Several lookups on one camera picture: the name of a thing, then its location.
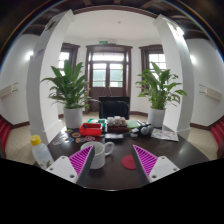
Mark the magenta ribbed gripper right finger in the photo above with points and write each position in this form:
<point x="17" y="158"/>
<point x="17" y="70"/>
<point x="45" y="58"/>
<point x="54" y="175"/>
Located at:
<point x="150" y="167"/>

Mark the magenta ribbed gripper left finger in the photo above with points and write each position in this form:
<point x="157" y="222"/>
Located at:
<point x="74" y="168"/>

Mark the clear bottle with yellow cap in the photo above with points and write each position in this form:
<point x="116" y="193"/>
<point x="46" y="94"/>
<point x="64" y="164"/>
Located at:
<point x="41" y="152"/>

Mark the red round coaster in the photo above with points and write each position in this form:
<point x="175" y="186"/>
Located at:
<point x="128" y="162"/>

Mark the white speckled ceramic mug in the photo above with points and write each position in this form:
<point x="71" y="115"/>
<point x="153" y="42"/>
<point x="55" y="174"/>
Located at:
<point x="101" y="151"/>

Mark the printed paper sheet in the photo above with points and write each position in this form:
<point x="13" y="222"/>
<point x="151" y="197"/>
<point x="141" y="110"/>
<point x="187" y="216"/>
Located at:
<point x="165" y="135"/>

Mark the grey dumbbell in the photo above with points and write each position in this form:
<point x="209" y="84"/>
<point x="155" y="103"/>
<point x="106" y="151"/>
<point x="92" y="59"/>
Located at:
<point x="146" y="129"/>

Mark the red plastic box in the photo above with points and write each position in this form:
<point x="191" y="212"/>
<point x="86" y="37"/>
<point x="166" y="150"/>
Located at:
<point x="90" y="129"/>

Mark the black flat device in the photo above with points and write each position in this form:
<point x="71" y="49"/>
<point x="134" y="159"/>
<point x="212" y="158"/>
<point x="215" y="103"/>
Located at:
<point x="114" y="136"/>

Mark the green box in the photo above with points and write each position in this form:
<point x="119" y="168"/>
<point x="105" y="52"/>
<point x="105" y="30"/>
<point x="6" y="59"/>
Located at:
<point x="98" y="121"/>

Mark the wooden tray with small jars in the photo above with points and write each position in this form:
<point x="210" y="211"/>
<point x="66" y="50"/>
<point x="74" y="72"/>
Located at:
<point x="116" y="124"/>

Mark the black chair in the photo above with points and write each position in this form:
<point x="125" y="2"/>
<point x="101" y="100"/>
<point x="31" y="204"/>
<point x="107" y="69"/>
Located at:
<point x="110" y="106"/>

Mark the left potted green plant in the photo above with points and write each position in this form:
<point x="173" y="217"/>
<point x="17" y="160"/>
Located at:
<point x="70" y="89"/>

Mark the potted green plant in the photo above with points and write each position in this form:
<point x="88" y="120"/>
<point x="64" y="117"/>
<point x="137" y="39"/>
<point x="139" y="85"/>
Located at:
<point x="70" y="89"/>
<point x="159" y="91"/>

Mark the right potted green plant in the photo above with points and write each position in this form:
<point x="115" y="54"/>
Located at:
<point x="159" y="91"/>

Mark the dark wooden double door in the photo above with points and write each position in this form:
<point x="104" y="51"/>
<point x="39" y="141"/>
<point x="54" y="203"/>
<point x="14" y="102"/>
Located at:
<point x="108" y="70"/>

